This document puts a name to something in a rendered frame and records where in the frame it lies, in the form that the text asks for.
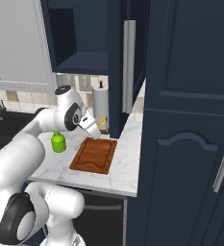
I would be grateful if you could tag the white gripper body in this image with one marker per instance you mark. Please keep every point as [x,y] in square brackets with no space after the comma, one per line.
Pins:
[92,125]

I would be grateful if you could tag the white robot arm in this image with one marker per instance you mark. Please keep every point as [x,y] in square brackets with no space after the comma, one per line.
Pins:
[17,160]

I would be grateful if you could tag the brown wooden cutting board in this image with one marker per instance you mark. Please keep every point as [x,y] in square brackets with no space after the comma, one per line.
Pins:
[94,156]

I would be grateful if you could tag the green bottle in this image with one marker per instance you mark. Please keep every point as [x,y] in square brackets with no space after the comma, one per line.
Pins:
[58,143]

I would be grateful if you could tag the dark blue open cabinet door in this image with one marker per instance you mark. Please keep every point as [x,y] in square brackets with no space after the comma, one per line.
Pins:
[115,64]

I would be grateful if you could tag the black sink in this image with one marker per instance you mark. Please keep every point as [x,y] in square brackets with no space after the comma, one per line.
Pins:
[4,128]

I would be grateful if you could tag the dark blue arched cabinet door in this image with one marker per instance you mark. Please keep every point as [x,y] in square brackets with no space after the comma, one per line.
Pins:
[174,192]

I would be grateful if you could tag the dark blue tall cabinet door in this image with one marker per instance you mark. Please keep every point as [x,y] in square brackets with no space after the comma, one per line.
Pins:
[193,48]

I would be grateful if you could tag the white paper towel roll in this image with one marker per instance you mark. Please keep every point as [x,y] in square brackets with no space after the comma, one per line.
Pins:
[100,102]

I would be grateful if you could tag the black dishwasher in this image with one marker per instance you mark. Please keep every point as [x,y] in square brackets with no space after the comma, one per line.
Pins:
[100,224]

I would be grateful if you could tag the white wall cabinet door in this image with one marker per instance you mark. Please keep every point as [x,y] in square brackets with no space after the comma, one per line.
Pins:
[17,41]

